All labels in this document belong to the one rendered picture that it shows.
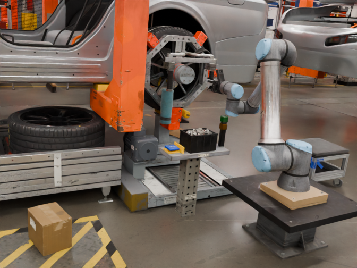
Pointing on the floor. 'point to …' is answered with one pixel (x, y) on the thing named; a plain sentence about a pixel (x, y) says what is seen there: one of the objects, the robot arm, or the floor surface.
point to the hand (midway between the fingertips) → (209, 79)
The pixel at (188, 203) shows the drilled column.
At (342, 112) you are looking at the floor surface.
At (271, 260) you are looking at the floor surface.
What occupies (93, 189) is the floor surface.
